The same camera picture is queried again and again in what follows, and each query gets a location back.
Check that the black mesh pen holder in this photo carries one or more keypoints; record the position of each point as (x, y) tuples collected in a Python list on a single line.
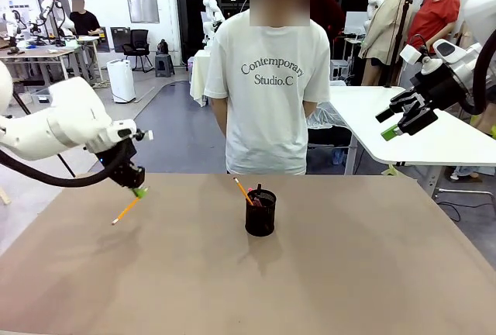
[(260, 220)]

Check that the black office chair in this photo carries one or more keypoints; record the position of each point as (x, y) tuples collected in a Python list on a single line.
[(138, 42)]

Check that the clear plastic sheet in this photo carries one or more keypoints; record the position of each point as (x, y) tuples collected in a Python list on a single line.
[(329, 116)]

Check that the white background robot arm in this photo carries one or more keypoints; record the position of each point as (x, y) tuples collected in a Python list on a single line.
[(48, 5), (9, 21), (212, 9)]

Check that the seated person in black shirt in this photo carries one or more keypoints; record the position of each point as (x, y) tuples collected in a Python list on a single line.
[(85, 23)]

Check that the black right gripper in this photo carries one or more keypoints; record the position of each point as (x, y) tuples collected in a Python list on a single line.
[(439, 85)]

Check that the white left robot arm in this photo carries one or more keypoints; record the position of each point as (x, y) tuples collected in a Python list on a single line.
[(58, 125)]

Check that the mannequin in beige coat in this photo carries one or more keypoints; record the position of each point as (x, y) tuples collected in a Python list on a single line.
[(381, 28)]

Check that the wooden desk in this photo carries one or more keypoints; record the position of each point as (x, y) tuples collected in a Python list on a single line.
[(35, 54)]

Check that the white air purifier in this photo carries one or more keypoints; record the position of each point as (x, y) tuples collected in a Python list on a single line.
[(121, 83)]

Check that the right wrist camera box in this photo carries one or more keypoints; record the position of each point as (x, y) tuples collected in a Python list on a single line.
[(410, 54)]

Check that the table with white cloth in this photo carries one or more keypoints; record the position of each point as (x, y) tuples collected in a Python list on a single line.
[(198, 79)]

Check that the dark red pen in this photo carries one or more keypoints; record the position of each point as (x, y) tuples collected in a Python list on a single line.
[(255, 200)]

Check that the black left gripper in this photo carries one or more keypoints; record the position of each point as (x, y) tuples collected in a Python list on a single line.
[(124, 172)]

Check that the person in red shirt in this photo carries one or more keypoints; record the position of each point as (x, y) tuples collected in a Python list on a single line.
[(438, 13)]

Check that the grey wall panel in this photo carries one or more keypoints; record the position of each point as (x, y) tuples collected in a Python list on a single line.
[(142, 1)]

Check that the yellow pencil with eraser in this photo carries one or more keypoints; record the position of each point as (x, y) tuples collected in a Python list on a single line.
[(125, 211), (242, 189)]

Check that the white monitor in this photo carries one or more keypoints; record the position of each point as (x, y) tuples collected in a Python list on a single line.
[(354, 23)]

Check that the black bag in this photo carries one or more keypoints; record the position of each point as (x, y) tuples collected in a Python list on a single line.
[(162, 48)]

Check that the person's right forearm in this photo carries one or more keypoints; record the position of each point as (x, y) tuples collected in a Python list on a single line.
[(219, 114)]

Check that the person's left forearm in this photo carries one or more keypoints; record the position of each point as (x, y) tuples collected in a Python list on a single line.
[(309, 108)]

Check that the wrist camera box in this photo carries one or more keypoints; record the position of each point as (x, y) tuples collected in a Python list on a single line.
[(410, 54), (147, 135)]

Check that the mannequin in dark red top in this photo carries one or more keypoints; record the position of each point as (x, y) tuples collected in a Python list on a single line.
[(329, 13)]

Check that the white desk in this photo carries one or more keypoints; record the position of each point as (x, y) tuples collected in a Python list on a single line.
[(87, 39)]

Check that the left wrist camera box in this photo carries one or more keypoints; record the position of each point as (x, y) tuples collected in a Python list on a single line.
[(147, 135)]

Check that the person in white T-shirt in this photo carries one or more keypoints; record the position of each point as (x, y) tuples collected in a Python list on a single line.
[(267, 118)]

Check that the grey plastic stool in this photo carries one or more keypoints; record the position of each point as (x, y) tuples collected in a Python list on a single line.
[(164, 65)]

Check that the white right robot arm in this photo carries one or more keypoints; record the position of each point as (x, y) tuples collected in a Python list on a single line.
[(461, 56)]

